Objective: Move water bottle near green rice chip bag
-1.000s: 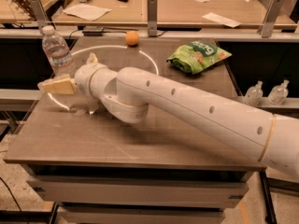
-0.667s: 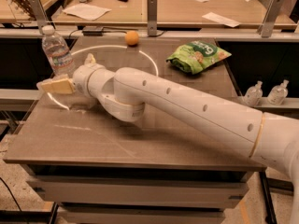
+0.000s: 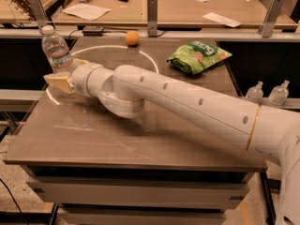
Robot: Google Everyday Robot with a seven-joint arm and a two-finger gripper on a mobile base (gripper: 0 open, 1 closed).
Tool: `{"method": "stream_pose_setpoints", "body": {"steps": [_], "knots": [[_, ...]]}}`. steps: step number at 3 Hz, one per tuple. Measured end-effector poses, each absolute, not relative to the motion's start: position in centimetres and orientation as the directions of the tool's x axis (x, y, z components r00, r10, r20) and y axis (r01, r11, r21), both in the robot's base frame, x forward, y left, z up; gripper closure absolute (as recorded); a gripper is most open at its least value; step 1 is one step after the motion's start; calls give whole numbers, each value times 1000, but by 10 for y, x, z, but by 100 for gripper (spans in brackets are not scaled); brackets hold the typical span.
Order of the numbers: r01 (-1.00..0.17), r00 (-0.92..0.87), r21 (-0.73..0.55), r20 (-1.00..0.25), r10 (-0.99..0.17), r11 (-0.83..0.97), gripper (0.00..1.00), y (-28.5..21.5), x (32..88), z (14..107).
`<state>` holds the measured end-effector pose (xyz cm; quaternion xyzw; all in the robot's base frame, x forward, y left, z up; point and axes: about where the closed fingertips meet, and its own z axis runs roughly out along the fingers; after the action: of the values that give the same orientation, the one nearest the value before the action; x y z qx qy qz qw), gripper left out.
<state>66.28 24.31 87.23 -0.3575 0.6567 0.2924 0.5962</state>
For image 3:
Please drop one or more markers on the grey metal bracket left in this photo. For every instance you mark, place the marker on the grey metal bracket left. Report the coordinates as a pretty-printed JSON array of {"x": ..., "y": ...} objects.
[{"x": 39, "y": 13}]

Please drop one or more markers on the green rice chip bag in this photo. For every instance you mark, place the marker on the green rice chip bag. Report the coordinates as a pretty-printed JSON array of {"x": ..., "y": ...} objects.
[{"x": 197, "y": 56}]

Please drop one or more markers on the grey metal bracket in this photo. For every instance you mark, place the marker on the grey metal bracket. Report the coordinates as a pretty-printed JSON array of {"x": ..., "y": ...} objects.
[
  {"x": 39, "y": 13},
  {"x": 152, "y": 18},
  {"x": 267, "y": 28}
]

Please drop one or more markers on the clear sanitizer bottle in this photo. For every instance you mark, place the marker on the clear sanitizer bottle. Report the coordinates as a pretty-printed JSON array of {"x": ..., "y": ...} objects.
[
  {"x": 255, "y": 93},
  {"x": 279, "y": 93}
]

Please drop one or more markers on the white paper sheet left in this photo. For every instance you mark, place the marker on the white paper sheet left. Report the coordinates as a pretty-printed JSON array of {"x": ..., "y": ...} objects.
[{"x": 85, "y": 12}]

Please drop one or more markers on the white paper slip right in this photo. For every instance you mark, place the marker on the white paper slip right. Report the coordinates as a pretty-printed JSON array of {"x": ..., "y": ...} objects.
[{"x": 221, "y": 19}]

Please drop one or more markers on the clear plastic water bottle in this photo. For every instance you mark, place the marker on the clear plastic water bottle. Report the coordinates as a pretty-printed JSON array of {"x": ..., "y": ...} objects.
[{"x": 56, "y": 50}]

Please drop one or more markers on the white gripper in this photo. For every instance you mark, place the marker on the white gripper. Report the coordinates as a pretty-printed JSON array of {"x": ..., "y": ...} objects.
[{"x": 81, "y": 79}]

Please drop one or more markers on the grey metal bracket middle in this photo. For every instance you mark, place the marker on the grey metal bracket middle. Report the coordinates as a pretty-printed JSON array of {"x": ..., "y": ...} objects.
[{"x": 152, "y": 18}]

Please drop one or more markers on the grey metal bracket right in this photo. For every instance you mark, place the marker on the grey metal bracket right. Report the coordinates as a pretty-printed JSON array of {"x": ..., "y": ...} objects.
[{"x": 267, "y": 28}]

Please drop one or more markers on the orange ball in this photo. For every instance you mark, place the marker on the orange ball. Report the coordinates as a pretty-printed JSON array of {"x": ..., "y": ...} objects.
[{"x": 132, "y": 38}]

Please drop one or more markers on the clear sanitizer bottle left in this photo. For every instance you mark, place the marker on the clear sanitizer bottle left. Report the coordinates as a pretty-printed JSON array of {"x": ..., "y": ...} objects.
[{"x": 255, "y": 93}]

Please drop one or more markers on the clear sanitizer bottle right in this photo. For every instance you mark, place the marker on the clear sanitizer bottle right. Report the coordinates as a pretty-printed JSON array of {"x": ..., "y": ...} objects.
[{"x": 279, "y": 93}]

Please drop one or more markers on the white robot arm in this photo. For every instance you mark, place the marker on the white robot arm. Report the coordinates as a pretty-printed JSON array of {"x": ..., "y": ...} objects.
[{"x": 266, "y": 131}]

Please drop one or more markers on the black power adapter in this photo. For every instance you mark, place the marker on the black power adapter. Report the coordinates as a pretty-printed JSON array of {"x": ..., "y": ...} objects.
[{"x": 93, "y": 31}]

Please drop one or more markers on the white table drawer unit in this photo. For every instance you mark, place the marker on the white table drawer unit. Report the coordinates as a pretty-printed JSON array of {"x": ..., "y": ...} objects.
[{"x": 118, "y": 201}]

